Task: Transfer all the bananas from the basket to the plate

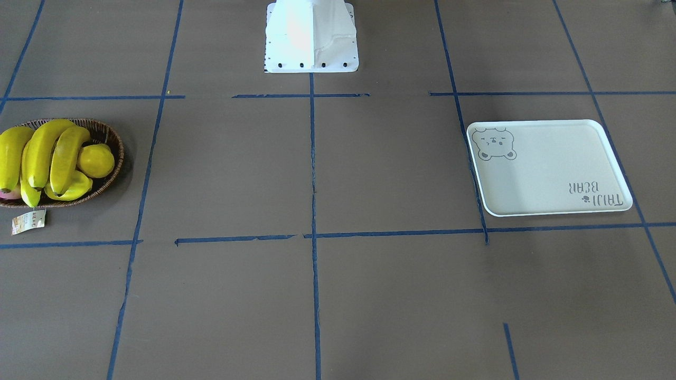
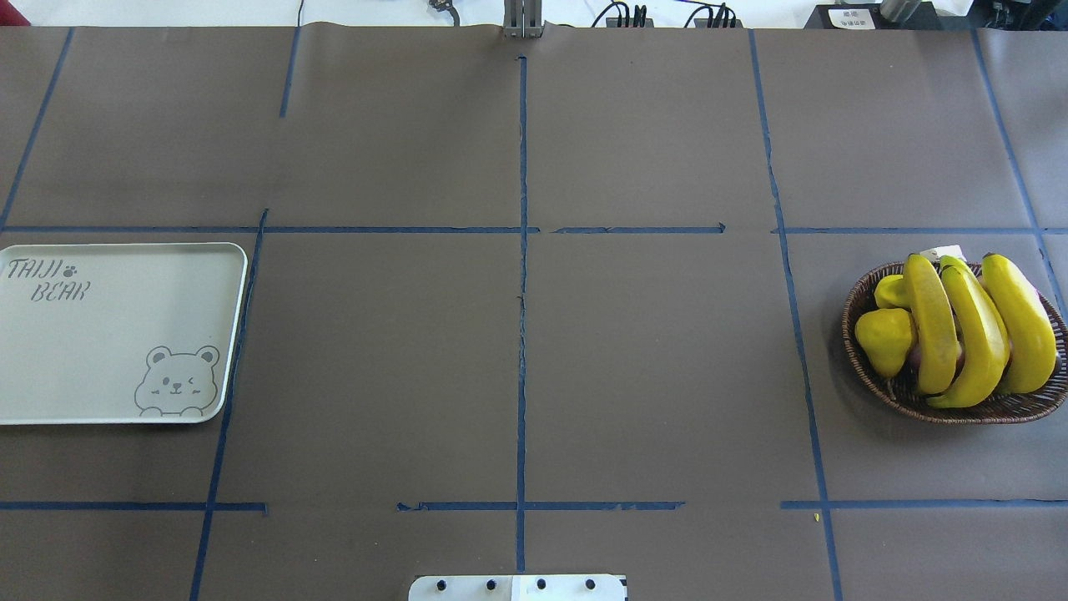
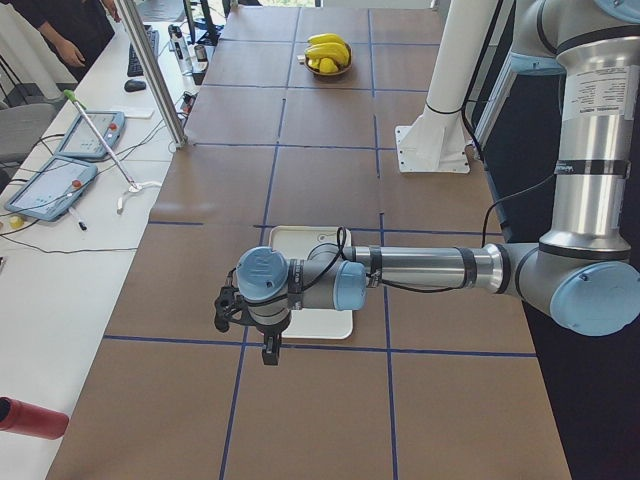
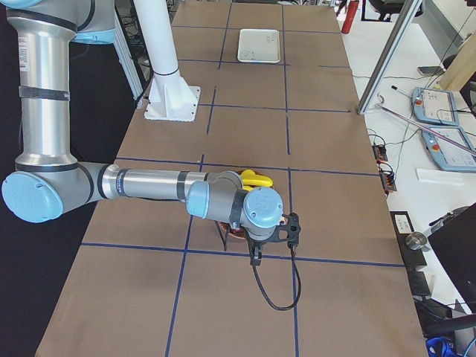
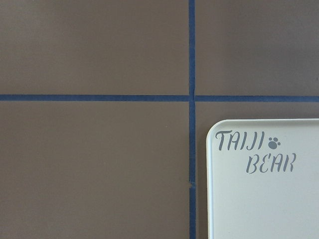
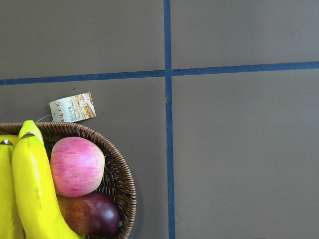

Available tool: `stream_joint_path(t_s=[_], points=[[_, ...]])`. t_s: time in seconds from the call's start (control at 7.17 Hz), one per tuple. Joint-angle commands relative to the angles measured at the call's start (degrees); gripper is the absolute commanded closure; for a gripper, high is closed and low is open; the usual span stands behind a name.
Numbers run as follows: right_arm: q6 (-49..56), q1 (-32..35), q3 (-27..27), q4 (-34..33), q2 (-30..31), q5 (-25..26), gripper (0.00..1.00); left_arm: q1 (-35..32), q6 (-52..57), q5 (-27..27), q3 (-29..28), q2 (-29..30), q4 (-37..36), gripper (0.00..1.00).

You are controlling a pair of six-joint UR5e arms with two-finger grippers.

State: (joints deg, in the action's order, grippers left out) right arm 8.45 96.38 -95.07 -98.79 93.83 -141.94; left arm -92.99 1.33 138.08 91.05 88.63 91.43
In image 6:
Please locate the yellow banana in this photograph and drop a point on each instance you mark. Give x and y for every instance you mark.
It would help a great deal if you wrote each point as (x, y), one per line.
(10, 223)
(35, 193)
(29, 127)

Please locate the brown wicker basket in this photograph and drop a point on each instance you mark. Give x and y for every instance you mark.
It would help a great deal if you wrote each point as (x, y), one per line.
(117, 181)

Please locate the paper basket tag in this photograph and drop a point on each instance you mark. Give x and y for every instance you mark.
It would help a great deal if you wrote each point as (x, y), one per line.
(73, 108)

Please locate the pink red apple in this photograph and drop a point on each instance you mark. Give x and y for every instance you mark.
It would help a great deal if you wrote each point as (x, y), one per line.
(77, 166)

